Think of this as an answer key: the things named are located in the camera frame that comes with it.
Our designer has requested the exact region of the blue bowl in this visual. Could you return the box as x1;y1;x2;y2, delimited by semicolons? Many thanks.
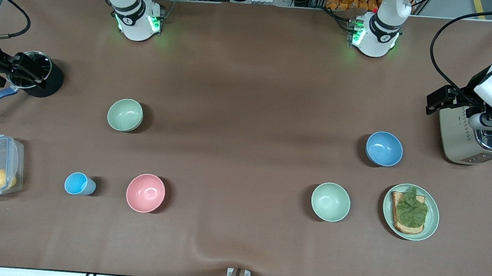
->
364;130;405;169

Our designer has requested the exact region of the green bowl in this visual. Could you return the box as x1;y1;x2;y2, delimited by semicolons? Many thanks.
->
106;97;145;134
309;181;352;224

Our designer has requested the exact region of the pink bowl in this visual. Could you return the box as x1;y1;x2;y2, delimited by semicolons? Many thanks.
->
125;172;167;215

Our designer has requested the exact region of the glass lid blue knob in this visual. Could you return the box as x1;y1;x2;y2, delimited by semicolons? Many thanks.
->
6;49;54;92

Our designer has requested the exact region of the beige chrome toaster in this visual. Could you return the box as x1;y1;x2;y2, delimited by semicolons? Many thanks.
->
436;103;492;167

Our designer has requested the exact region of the green lettuce leaf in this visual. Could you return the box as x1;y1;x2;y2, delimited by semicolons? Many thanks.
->
394;185;430;229

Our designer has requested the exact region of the green plate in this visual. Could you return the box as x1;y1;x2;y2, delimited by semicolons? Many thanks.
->
380;182;442;243

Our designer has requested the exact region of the blue cup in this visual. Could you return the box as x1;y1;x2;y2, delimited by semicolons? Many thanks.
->
64;171;98;197

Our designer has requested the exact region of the toast slice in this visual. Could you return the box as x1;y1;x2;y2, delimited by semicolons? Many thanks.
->
388;191;427;236

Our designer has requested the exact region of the brown table cloth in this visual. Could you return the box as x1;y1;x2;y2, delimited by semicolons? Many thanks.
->
0;0;492;276

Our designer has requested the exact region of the black saucepan blue handle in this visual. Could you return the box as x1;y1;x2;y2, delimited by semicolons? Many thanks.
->
0;48;66;125

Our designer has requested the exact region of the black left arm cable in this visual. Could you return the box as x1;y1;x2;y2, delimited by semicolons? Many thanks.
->
426;1;492;109

